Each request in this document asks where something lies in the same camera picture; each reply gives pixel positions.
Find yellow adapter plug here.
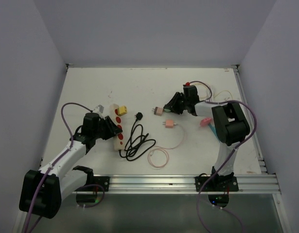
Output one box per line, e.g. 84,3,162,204
117,105,127,116

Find beige power strip red sockets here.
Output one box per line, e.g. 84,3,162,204
109,104,124,151

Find black mounting plate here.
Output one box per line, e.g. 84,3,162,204
76,176,110,192
194,173,239,192

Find pink plug on white strip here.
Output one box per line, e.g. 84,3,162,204
200,117,212,127

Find white power strip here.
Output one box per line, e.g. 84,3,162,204
209,123,218,138

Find thin pink USB cable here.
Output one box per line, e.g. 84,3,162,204
147,125,185,169

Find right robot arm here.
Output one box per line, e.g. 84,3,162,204
163,85,251,191

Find yellow thin cable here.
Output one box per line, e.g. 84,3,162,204
195,83,235,101

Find aluminium front rail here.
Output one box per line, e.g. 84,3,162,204
24,174,281,194

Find pink USB adapter plug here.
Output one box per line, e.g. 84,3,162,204
152,107,164,116

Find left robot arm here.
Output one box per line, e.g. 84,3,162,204
19,113,123,219

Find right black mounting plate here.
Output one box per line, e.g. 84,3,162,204
194,173,239,192

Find black power cord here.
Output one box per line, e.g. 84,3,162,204
119,112,157,162

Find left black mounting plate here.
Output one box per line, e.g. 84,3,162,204
76,176,110,192

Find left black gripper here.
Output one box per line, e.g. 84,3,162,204
93,115,122,140

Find pink USB charger with cable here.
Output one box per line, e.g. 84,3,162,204
162,119,176,129

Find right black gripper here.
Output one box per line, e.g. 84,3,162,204
164,92,189,115

